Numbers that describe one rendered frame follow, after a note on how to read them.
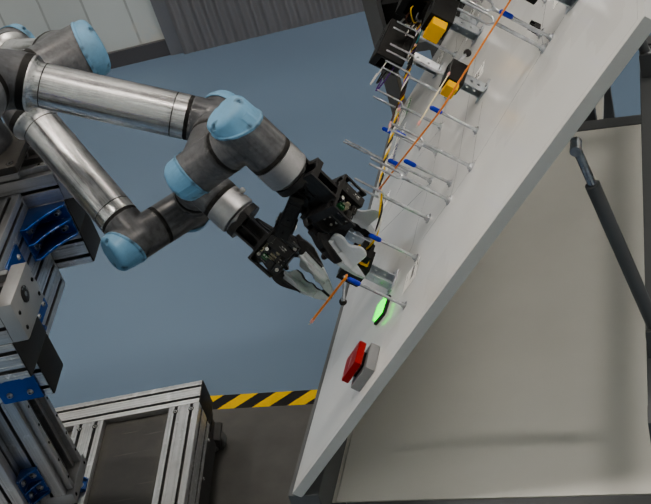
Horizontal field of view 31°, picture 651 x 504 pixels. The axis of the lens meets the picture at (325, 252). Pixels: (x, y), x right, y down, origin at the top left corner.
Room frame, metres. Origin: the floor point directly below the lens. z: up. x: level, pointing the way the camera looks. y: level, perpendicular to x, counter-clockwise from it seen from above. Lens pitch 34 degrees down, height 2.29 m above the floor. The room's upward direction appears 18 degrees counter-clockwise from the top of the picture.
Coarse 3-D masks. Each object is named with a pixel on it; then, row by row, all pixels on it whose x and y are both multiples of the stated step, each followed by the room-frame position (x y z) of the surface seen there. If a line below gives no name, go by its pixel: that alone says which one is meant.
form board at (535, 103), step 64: (512, 0) 1.95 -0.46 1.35; (640, 0) 1.23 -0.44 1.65; (448, 64) 2.22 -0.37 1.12; (512, 64) 1.66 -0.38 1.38; (576, 64) 1.32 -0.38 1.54; (448, 128) 1.86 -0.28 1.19; (512, 128) 1.44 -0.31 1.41; (576, 128) 1.22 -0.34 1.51; (384, 192) 2.12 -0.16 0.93; (448, 192) 1.58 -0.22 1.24; (512, 192) 1.26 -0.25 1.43; (384, 256) 1.77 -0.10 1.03; (448, 256) 1.37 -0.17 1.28; (384, 320) 1.50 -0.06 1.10; (384, 384) 1.34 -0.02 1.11; (320, 448) 1.42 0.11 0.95
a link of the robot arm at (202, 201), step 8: (224, 184) 1.78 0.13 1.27; (232, 184) 1.79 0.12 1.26; (216, 192) 1.77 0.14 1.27; (224, 192) 1.77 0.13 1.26; (184, 200) 1.81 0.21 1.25; (200, 200) 1.78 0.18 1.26; (208, 200) 1.77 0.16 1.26; (216, 200) 1.76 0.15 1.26; (192, 208) 1.81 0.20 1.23; (200, 208) 1.78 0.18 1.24; (208, 208) 1.76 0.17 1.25
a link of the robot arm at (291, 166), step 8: (288, 152) 1.58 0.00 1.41; (296, 152) 1.59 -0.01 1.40; (280, 160) 1.64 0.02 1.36; (288, 160) 1.57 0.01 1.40; (296, 160) 1.58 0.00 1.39; (304, 160) 1.59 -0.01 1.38; (272, 168) 1.63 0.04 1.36; (280, 168) 1.57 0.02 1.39; (288, 168) 1.57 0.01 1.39; (296, 168) 1.57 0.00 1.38; (304, 168) 1.58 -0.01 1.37; (264, 176) 1.57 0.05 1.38; (272, 176) 1.57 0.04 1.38; (280, 176) 1.57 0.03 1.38; (288, 176) 1.57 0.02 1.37; (296, 176) 1.57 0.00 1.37; (272, 184) 1.57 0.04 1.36; (280, 184) 1.57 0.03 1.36; (288, 184) 1.56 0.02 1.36
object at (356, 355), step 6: (360, 342) 1.44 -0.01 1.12; (354, 348) 1.44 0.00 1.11; (360, 348) 1.42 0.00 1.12; (354, 354) 1.42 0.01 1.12; (360, 354) 1.41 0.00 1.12; (348, 360) 1.44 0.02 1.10; (354, 360) 1.40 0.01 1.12; (360, 360) 1.40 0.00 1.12; (348, 366) 1.41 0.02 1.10; (354, 366) 1.40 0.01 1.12; (360, 366) 1.40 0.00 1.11; (348, 372) 1.40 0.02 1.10; (354, 372) 1.40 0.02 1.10; (342, 378) 1.41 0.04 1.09; (348, 378) 1.40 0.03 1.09
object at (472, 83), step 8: (464, 56) 1.81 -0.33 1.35; (456, 64) 1.77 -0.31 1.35; (464, 64) 1.78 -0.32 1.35; (456, 72) 1.76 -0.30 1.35; (456, 80) 1.75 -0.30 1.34; (464, 80) 1.75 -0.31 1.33; (472, 80) 1.76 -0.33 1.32; (488, 80) 1.75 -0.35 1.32; (464, 88) 1.76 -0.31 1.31; (472, 88) 1.77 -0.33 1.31; (480, 88) 1.75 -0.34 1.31; (480, 96) 1.75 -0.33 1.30
